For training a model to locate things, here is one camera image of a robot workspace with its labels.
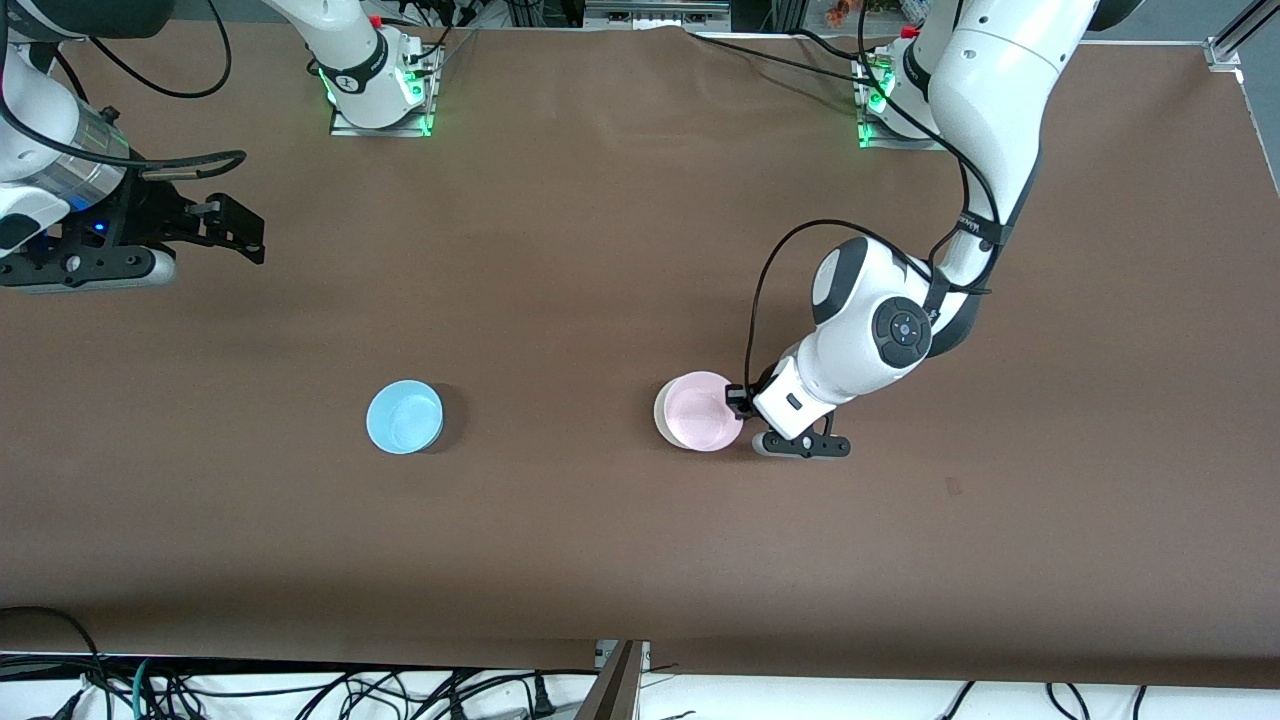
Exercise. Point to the pink bowl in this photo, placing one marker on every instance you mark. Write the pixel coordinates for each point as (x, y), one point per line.
(703, 412)

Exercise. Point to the blue bowl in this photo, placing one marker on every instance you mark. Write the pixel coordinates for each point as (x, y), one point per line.
(404, 417)

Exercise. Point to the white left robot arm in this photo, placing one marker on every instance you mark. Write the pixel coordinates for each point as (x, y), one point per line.
(1000, 90)

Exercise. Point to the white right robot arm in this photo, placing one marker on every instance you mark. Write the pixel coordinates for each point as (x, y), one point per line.
(350, 55)

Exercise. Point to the brown table cover sheet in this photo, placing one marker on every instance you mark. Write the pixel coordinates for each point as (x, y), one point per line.
(600, 250)

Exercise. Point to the black power plug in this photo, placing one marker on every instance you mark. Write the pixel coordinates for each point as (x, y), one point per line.
(542, 695)

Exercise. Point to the orange background object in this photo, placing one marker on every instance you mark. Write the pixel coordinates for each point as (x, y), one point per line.
(845, 10)

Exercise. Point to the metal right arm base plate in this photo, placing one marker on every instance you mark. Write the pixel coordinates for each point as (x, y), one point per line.
(385, 125)

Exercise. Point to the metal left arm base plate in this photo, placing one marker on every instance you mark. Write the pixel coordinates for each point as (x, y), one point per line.
(905, 140)

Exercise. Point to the aluminium profile post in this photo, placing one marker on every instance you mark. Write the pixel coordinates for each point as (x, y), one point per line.
(615, 685)

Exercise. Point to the aluminium rail with connectors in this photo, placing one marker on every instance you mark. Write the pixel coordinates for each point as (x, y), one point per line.
(655, 12)

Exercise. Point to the aluminium corner frame profile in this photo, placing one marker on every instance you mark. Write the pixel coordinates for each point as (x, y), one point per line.
(1235, 40)

